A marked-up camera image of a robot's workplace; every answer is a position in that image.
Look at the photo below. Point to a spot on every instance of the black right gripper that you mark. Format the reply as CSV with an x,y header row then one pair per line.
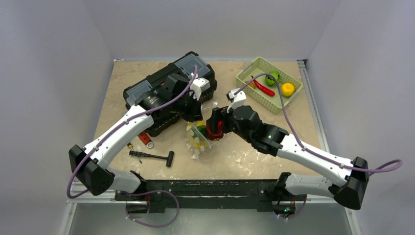
x,y
219,117

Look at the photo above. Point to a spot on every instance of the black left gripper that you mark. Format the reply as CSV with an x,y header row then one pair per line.
x,y
195,114

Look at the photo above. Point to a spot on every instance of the green toy pepper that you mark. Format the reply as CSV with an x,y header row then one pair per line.
x,y
203,130

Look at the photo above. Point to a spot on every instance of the red toy apple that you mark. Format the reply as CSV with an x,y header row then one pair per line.
x,y
215,130

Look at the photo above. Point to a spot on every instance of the yellow toy banana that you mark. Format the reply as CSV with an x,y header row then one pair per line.
x,y
195,135

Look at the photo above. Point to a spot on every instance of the clear zip top bag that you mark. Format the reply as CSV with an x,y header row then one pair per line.
x,y
206,112

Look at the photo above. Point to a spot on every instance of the orange toy fruit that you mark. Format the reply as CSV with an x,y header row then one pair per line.
x,y
251,84

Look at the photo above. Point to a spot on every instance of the red toy chili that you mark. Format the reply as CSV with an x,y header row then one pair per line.
x,y
264,89

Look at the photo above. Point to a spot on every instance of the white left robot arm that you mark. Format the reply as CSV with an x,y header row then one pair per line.
x,y
90,165

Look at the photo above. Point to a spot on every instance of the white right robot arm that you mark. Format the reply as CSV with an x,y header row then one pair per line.
x,y
344,180

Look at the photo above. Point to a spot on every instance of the black plastic toolbox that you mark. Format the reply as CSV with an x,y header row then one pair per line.
x,y
146,87

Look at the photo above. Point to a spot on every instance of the black rubber mallet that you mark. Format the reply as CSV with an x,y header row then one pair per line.
x,y
169,158

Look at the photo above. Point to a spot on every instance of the red adjustable wrench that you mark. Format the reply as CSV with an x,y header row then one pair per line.
x,y
146,140

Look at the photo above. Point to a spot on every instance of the green toy ball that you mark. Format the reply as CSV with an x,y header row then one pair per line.
x,y
272,82

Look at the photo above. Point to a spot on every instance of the yellow black screwdriver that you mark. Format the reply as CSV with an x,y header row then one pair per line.
x,y
133,152

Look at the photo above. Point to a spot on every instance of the yellow toy lemon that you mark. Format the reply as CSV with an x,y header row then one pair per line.
x,y
287,90

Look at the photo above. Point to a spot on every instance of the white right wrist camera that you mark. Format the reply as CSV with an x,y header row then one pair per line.
x,y
236,97

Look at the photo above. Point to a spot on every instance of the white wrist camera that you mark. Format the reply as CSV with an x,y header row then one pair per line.
x,y
236,97
198,86

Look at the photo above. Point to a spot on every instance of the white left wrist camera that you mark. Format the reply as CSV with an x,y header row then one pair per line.
x,y
198,86

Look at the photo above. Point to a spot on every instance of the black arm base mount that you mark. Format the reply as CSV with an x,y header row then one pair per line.
x,y
262,195

